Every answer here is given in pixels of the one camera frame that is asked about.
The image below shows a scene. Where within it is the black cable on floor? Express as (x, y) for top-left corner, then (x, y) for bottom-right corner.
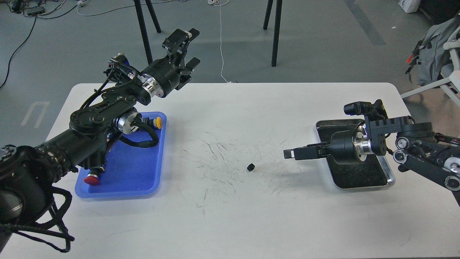
(0, 0), (78, 90)

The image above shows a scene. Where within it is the blue plastic tray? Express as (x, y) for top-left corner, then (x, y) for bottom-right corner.
(74, 112), (167, 199)

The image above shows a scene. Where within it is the white box on floor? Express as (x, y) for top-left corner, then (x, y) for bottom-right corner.
(398, 0), (421, 13)

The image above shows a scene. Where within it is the silver metal tray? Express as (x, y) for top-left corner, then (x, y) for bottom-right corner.
(316, 119), (396, 190)

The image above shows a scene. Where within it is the white cable on floor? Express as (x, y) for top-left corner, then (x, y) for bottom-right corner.
(207, 0), (234, 83)

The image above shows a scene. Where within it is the black tripod leg left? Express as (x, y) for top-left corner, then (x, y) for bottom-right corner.
(134, 0), (162, 65)

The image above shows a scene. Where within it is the black tripod leg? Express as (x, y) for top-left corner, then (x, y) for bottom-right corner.
(134, 0), (162, 65)
(263, 0), (283, 67)

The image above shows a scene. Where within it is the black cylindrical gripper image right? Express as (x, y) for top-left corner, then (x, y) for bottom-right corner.
(283, 131), (372, 164)

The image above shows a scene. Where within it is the red push button switch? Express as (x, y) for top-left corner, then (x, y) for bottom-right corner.
(83, 166), (105, 186)

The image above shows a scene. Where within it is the grey backpack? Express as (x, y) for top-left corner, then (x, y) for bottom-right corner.
(406, 14), (460, 86)

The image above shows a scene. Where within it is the black tripod leg right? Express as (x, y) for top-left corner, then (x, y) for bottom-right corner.
(263, 0), (283, 67)

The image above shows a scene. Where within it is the yellow push button switch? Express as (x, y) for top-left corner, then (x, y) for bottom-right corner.
(142, 117), (162, 130)

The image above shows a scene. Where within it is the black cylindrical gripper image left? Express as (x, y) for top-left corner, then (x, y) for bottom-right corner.
(140, 28), (201, 98)

